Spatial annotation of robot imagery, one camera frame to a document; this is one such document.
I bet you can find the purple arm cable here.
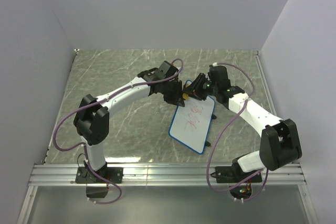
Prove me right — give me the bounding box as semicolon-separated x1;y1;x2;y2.
52;58;184;205
206;62;269;204

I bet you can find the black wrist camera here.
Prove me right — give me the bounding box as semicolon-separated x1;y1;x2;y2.
208;65;232;91
155;61;178;80

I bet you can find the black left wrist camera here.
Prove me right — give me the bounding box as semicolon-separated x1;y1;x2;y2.
155;61;178;80

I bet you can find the yellow whiteboard eraser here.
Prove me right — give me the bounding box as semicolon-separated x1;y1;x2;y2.
182;93;189;100

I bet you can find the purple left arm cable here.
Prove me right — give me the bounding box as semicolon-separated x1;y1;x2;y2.
52;58;184;205

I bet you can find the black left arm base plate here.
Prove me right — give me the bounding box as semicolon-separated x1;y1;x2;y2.
75;166;123;184

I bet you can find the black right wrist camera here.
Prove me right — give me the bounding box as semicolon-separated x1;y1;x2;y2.
208;65;232;91

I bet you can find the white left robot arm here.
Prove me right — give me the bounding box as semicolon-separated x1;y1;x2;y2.
73;67;184;183

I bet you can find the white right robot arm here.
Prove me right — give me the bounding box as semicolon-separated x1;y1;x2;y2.
182;73;302;182

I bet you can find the aluminium front rail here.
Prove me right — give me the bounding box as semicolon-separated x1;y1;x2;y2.
18;164;312;223

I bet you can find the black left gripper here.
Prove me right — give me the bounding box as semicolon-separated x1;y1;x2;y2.
161;80;184;108

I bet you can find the blue-framed whiteboard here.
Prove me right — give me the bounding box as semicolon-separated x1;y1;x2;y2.
169;97;215;155

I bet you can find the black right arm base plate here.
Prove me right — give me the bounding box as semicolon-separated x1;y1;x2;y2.
211;166;256;184

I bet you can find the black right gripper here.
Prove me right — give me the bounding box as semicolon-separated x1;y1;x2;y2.
183;73;218;101

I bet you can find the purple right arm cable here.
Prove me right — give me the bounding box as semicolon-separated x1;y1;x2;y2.
206;62;269;204

